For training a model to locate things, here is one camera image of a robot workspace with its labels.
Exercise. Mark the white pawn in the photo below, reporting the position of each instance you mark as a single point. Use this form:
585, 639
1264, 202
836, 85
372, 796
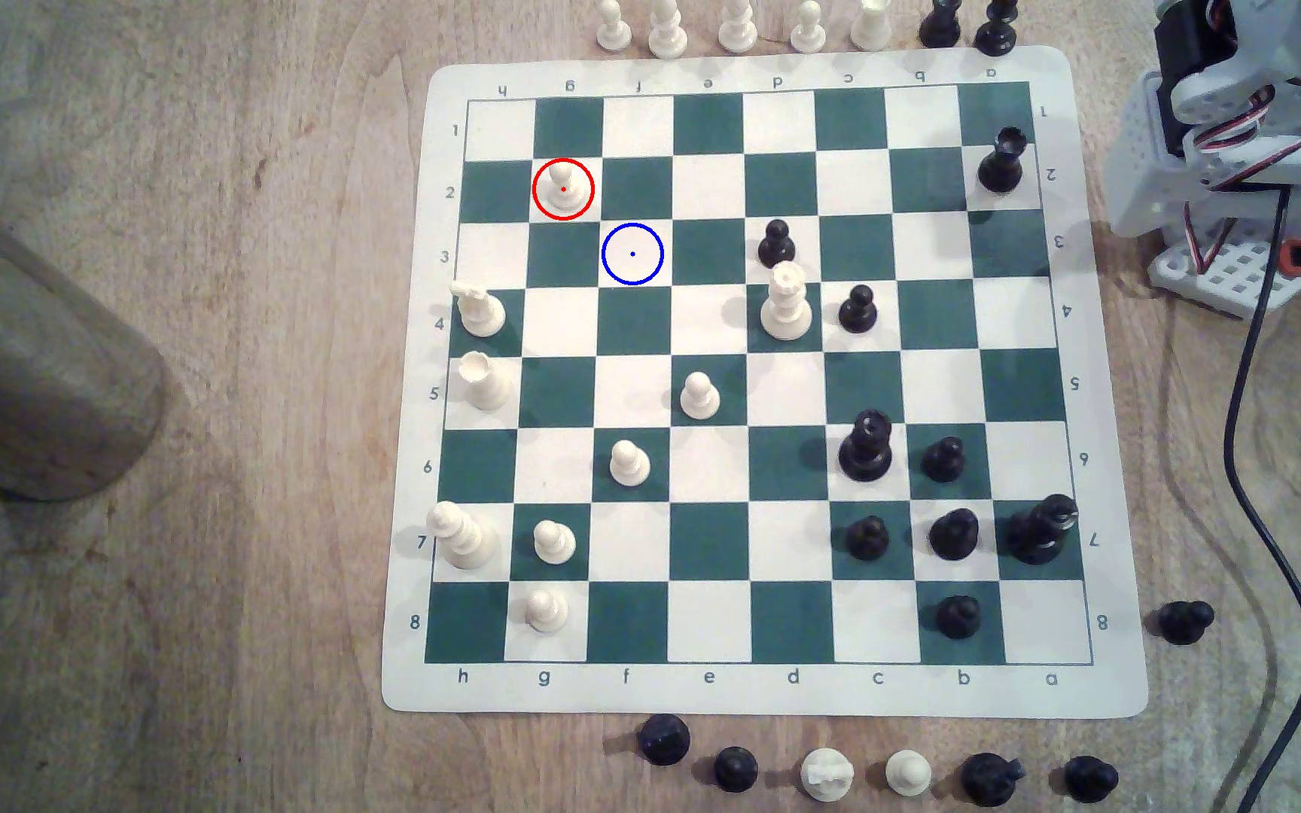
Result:
613, 32
565, 194
629, 465
546, 613
908, 774
809, 34
553, 545
700, 399

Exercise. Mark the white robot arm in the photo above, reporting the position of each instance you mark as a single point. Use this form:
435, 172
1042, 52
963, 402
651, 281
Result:
1226, 102

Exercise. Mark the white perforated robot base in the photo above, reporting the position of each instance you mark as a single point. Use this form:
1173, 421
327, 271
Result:
1226, 271

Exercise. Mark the green white chess board mat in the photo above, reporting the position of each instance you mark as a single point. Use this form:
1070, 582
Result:
707, 542

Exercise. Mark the white rook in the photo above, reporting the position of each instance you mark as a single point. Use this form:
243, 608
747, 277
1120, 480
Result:
872, 27
485, 384

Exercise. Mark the white queen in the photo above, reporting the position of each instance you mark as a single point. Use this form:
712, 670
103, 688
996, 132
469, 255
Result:
786, 307

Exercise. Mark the white knight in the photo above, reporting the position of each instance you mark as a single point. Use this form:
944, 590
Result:
480, 313
827, 776

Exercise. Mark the black pawn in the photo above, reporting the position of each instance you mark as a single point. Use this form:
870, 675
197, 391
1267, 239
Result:
953, 535
776, 246
867, 540
736, 770
1090, 779
943, 461
857, 311
1184, 622
958, 618
663, 741

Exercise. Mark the black queen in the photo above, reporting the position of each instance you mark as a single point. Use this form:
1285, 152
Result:
866, 452

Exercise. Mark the white bishop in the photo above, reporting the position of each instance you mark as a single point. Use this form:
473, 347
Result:
668, 36
463, 539
738, 32

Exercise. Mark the black king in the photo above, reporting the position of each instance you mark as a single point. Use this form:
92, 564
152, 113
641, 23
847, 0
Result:
1039, 533

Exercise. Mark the black rook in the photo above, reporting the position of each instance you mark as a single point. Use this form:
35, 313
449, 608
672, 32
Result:
1001, 167

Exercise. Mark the black bishop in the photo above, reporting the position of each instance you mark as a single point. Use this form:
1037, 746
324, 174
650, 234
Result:
995, 36
941, 27

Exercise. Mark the black knight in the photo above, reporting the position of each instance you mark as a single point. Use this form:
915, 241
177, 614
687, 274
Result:
989, 780

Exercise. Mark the grey metal cylinder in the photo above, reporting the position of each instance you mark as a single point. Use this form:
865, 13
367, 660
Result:
29, 361

